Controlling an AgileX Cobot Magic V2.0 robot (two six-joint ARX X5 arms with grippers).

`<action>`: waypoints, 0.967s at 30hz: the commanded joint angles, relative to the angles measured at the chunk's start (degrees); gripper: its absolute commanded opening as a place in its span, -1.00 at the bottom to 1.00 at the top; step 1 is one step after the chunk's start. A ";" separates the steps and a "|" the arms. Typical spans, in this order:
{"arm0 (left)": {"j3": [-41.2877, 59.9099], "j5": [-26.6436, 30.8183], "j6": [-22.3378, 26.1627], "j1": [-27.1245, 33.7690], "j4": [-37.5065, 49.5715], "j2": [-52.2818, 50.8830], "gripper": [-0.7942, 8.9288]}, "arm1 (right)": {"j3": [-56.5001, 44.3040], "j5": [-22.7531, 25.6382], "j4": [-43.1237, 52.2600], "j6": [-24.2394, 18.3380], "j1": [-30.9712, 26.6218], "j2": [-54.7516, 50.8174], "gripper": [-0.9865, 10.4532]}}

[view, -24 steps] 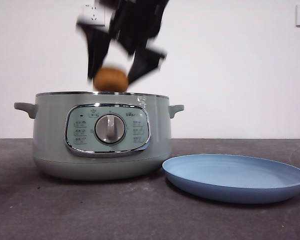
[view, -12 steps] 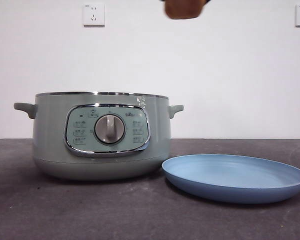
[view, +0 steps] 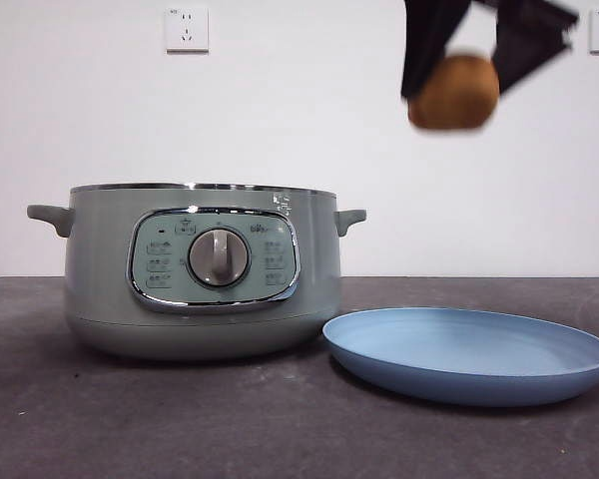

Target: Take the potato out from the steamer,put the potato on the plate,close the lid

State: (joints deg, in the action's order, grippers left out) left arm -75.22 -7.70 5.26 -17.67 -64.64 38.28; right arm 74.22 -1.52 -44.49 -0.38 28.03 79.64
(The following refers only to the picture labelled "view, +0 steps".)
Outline blue round plate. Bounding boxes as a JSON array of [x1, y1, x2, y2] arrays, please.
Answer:
[[321, 306, 599, 407]]

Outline brown potato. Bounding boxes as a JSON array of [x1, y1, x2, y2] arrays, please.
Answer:
[[407, 46, 502, 133]]

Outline pale green electric steamer pot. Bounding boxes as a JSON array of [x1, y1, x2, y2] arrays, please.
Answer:
[[26, 182, 368, 362]]

